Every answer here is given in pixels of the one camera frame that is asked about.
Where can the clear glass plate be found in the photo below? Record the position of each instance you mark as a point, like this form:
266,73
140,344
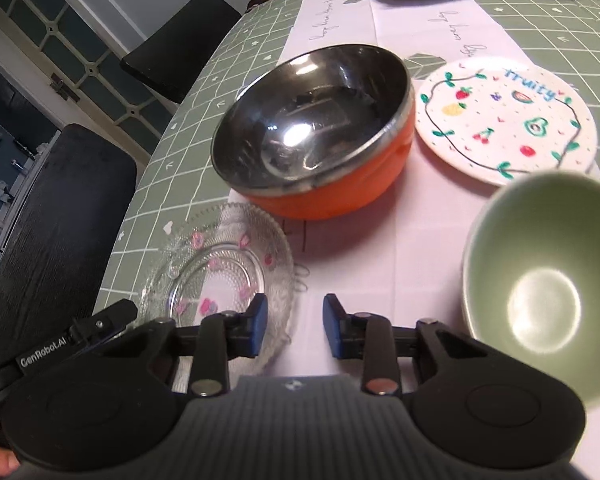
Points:
215,260

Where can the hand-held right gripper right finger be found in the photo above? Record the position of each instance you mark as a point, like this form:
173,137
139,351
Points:
331,327

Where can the white fruit-print plate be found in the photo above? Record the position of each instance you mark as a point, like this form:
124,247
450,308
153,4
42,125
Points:
505,125

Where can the orange steel-lined bowl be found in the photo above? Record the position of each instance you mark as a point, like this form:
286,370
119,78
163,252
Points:
330,195

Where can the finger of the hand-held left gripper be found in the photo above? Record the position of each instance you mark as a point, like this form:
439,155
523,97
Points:
105,322

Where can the glass-paned door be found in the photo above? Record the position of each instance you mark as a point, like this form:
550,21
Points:
80,25

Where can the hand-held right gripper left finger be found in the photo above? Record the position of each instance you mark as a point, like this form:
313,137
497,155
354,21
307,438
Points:
260,322

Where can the black wooden chair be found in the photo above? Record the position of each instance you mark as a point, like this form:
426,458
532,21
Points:
180,45
55,235

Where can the green checked tablecloth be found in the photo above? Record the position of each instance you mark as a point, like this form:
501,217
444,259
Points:
190,135

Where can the green bowl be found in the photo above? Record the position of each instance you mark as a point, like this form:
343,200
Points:
530,240

